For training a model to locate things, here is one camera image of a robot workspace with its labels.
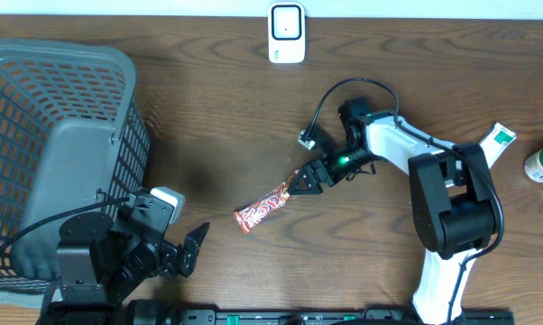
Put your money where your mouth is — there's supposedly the red chocolate bar wrapper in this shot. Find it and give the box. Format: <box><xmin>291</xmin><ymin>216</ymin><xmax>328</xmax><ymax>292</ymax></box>
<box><xmin>234</xmin><ymin>169</ymin><xmax>299</xmax><ymax>234</ymax></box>

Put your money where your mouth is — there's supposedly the white green box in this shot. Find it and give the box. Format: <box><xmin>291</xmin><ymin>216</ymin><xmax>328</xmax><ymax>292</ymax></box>
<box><xmin>479</xmin><ymin>122</ymin><xmax>517</xmax><ymax>168</ymax></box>

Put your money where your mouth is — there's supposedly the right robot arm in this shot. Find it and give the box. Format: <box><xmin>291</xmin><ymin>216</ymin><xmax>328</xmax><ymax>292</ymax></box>
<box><xmin>288</xmin><ymin>97</ymin><xmax>502</xmax><ymax>324</ymax></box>

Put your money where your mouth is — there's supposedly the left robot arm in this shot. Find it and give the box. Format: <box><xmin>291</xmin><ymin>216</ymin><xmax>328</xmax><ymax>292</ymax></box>
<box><xmin>38</xmin><ymin>187</ymin><xmax>209</xmax><ymax>324</ymax></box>

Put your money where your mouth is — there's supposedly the grey plastic shopping basket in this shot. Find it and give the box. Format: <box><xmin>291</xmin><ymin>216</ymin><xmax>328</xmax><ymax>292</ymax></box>
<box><xmin>0</xmin><ymin>39</ymin><xmax>151</xmax><ymax>308</ymax></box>

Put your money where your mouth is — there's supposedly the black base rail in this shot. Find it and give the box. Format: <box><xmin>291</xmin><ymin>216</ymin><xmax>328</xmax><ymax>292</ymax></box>
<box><xmin>126</xmin><ymin>298</ymin><xmax>516</xmax><ymax>325</ymax></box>

